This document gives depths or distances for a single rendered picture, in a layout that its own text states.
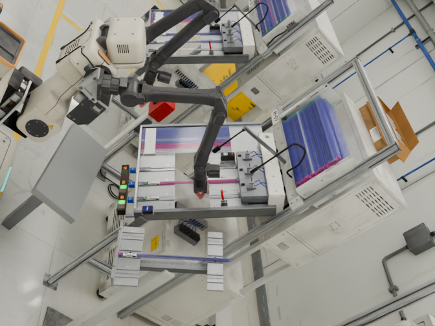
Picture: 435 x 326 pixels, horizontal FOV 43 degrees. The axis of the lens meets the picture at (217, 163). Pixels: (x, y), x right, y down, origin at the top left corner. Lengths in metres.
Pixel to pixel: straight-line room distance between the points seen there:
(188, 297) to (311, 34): 1.92
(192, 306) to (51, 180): 1.24
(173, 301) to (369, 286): 1.50
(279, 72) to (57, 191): 1.97
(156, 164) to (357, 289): 1.90
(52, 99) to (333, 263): 2.67
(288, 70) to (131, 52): 1.88
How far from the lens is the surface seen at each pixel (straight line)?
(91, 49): 2.32
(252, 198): 2.76
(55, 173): 2.73
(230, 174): 2.94
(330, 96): 3.12
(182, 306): 3.41
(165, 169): 2.98
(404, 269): 4.08
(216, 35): 4.14
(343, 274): 4.32
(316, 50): 3.97
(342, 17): 5.89
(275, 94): 4.11
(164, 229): 3.09
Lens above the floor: 2.31
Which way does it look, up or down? 25 degrees down
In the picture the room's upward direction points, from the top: 55 degrees clockwise
